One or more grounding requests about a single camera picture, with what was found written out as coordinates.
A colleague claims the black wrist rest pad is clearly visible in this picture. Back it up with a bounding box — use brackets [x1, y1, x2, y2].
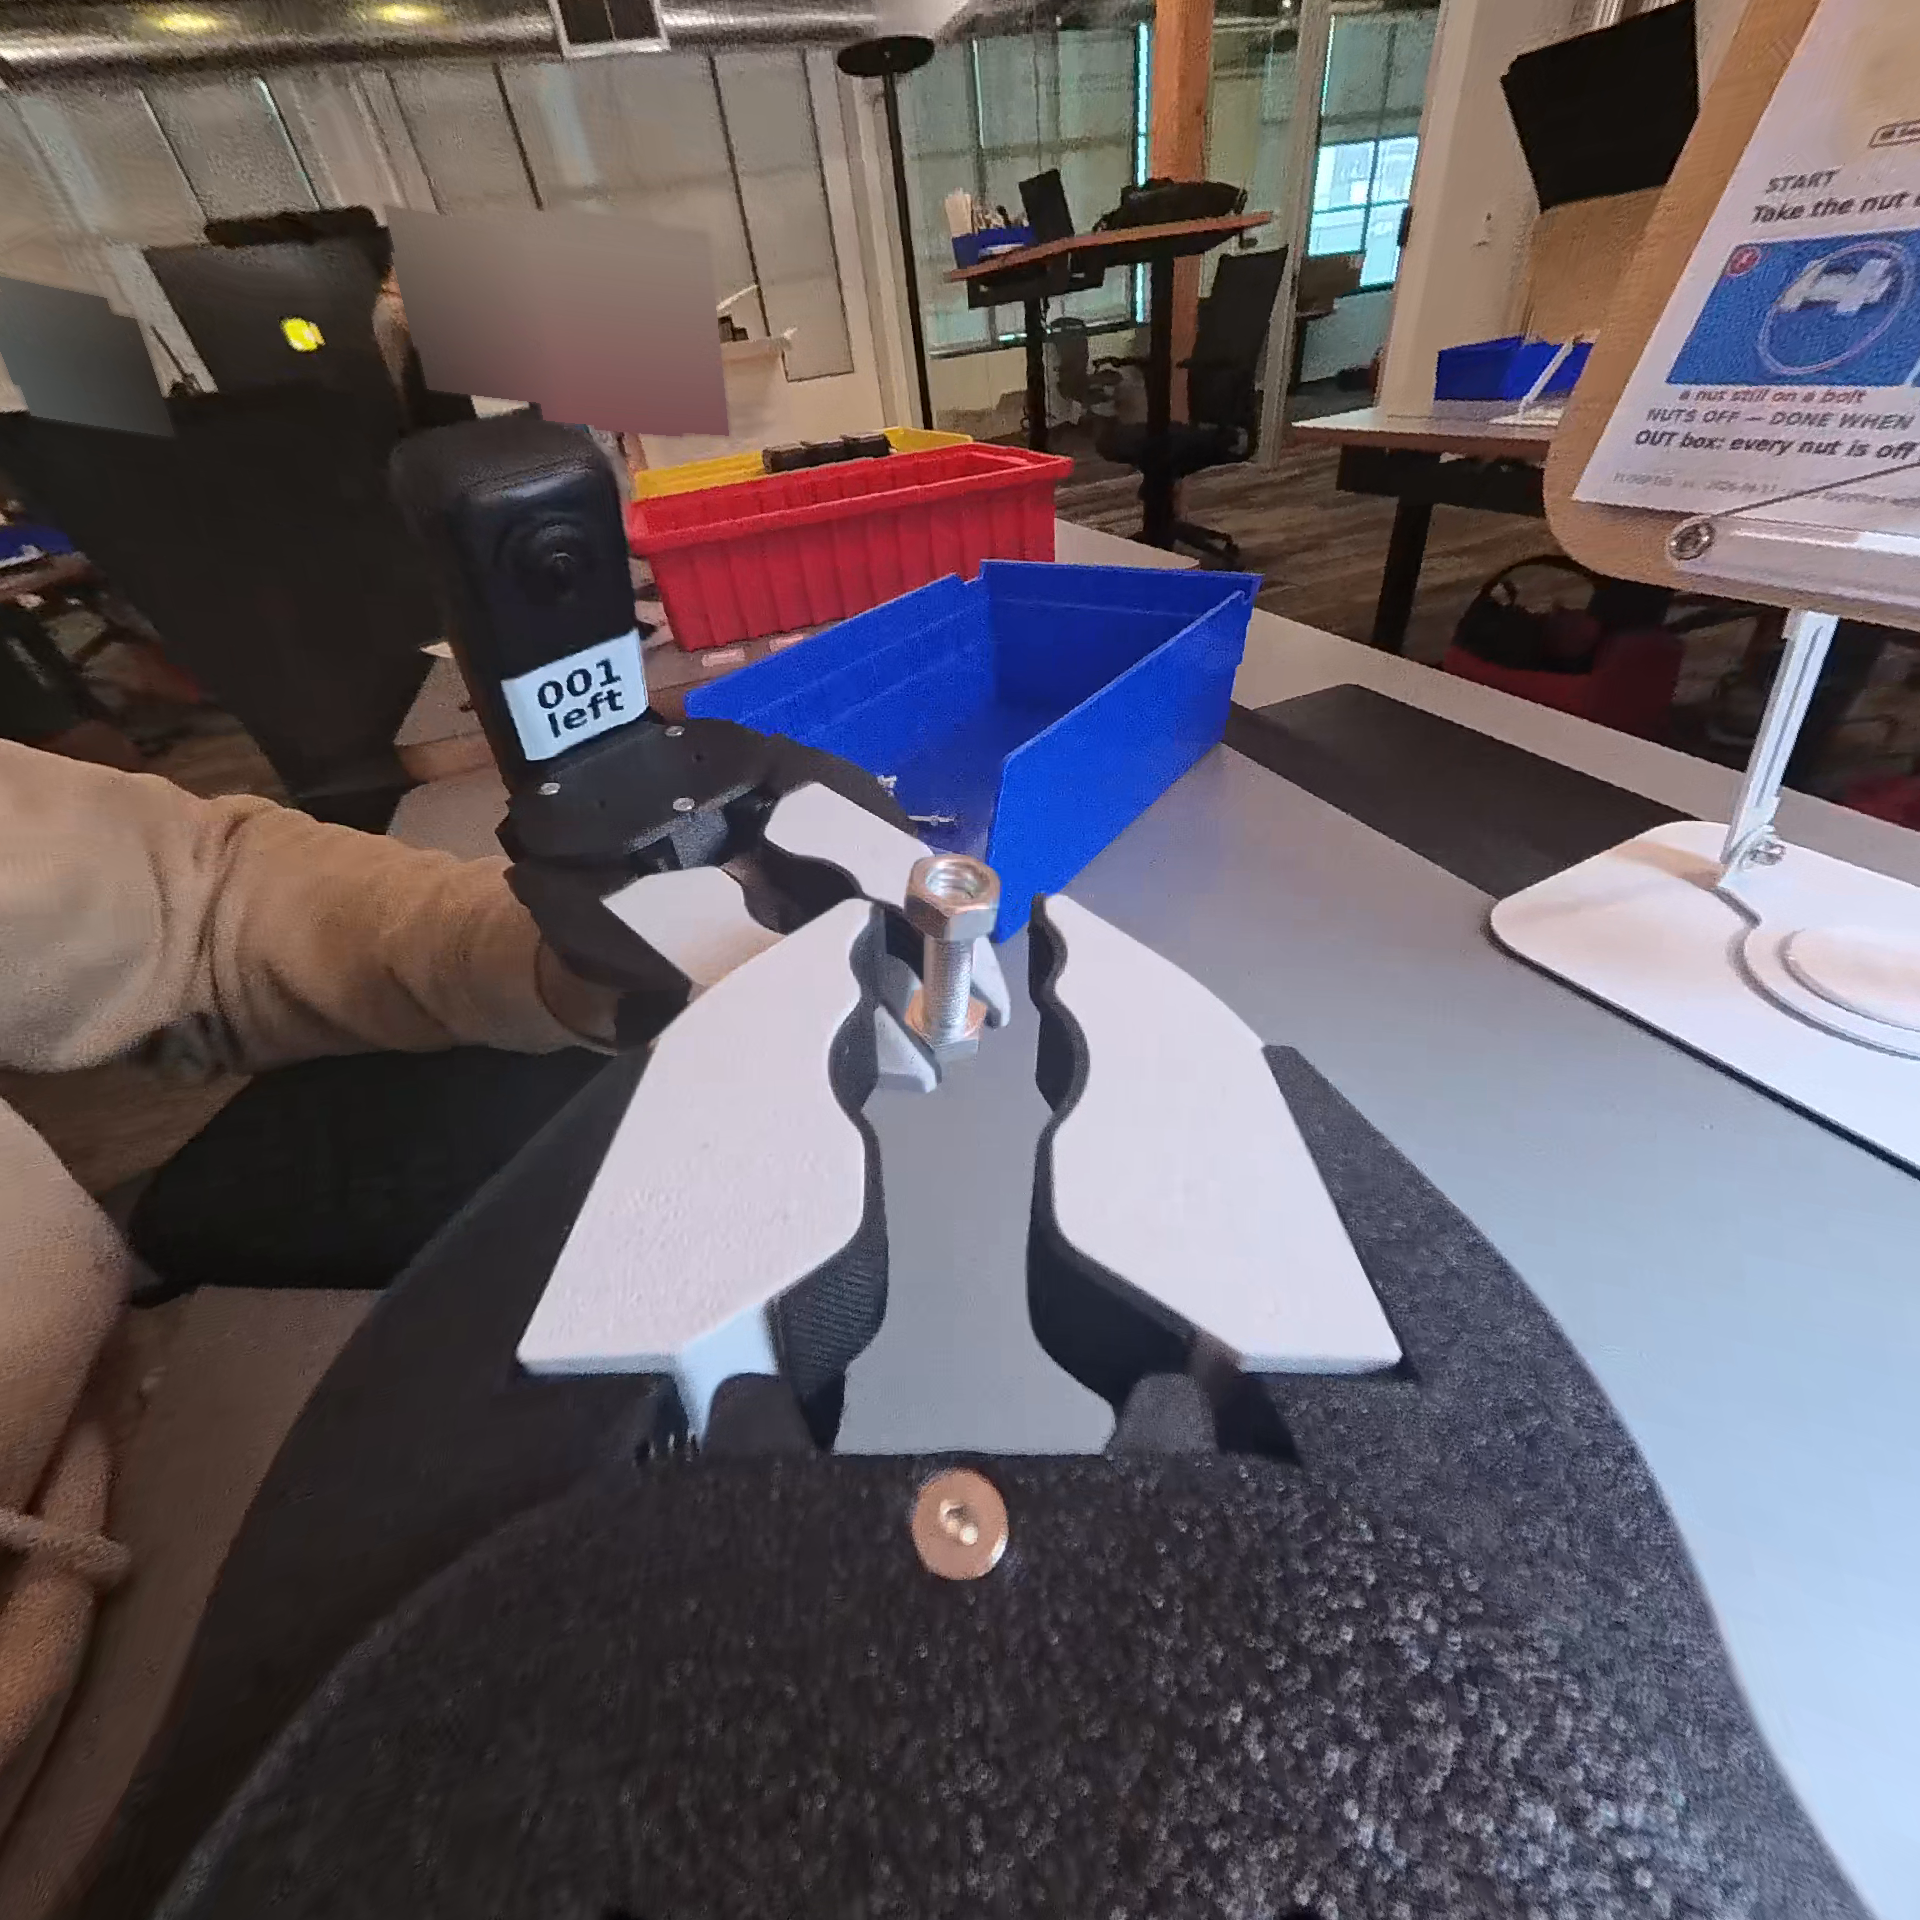
[126, 1044, 619, 1291]

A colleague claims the black mesh office chair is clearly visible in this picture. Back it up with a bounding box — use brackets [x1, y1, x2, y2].
[119, 204, 481, 805]

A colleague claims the wooden office desk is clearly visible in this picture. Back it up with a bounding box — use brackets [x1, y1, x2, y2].
[1290, 406, 1568, 650]

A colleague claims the steel hex bolt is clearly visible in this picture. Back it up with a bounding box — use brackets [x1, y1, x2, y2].
[917, 900, 997, 1057]

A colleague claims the printed instruction sheet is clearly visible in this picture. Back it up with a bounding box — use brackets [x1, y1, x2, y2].
[1576, 0, 1920, 529]

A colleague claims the person's torso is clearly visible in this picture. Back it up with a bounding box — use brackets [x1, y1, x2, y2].
[0, 1095, 139, 1831]

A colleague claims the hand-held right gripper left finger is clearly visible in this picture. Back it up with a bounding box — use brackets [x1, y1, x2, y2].
[516, 900, 895, 1424]

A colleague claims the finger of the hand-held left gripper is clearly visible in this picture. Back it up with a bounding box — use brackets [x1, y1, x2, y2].
[610, 863, 941, 1103]
[765, 783, 923, 906]

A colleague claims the black computer monitor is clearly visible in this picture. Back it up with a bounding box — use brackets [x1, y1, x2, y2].
[1500, 0, 1699, 211]

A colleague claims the black backpack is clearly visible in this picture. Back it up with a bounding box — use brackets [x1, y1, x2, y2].
[1085, 180, 1249, 235]

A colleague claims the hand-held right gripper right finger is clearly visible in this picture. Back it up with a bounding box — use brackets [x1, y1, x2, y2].
[1024, 887, 1410, 1405]

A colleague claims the red plastic bin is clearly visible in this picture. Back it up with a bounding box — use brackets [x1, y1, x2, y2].
[623, 441, 1075, 654]

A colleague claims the yellow plastic bin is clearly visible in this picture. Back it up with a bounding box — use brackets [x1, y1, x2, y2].
[630, 426, 977, 499]

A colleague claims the wooden standing desk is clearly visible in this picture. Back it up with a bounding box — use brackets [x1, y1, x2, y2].
[946, 209, 1278, 451]

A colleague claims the red bag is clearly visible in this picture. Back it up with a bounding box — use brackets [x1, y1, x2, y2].
[1446, 549, 1697, 740]

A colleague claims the black floor lamp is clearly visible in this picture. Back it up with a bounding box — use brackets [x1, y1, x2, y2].
[834, 30, 941, 440]

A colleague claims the person's left forearm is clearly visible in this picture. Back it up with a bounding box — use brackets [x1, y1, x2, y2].
[0, 736, 601, 1076]

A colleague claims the white document stand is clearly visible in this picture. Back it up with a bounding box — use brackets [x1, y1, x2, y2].
[1492, 0, 1920, 1172]

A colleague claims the blue plastic bin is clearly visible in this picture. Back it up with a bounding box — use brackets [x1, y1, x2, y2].
[1434, 336, 1596, 410]
[684, 562, 1262, 938]

